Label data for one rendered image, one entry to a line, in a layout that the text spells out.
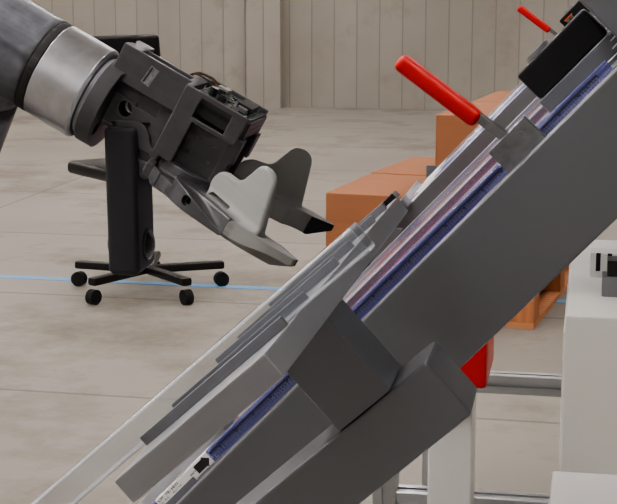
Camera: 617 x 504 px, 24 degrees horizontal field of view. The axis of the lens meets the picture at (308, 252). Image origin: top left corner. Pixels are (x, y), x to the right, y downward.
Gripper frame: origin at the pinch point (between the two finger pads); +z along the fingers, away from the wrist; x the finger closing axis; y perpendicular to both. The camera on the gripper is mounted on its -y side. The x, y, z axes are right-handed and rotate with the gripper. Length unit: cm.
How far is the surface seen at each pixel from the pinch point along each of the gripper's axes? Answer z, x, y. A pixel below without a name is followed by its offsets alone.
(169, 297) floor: -66, 392, -144
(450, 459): 24, 83, -37
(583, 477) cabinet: 34, 47, -19
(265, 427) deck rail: 4.3, -20.8, -5.7
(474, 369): 20, 79, -23
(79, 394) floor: -57, 267, -140
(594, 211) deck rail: 14.6, -20.8, 16.3
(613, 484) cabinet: 37, 46, -17
